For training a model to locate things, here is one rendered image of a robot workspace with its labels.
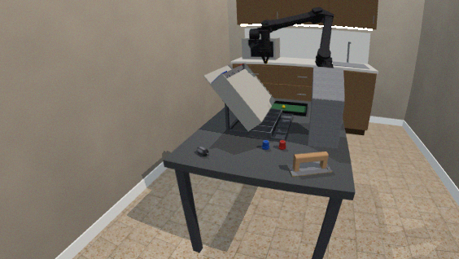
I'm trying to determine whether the red plug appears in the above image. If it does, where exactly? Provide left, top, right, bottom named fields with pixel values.
left=278, top=140, right=286, bottom=150

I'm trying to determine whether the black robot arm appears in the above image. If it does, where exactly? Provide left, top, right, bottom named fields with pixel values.
left=248, top=7, right=334, bottom=68

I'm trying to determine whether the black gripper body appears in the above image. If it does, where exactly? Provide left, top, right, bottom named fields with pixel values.
left=259, top=39, right=272, bottom=52

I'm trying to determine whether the blue plug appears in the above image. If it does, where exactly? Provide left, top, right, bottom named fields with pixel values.
left=262, top=140, right=269, bottom=150

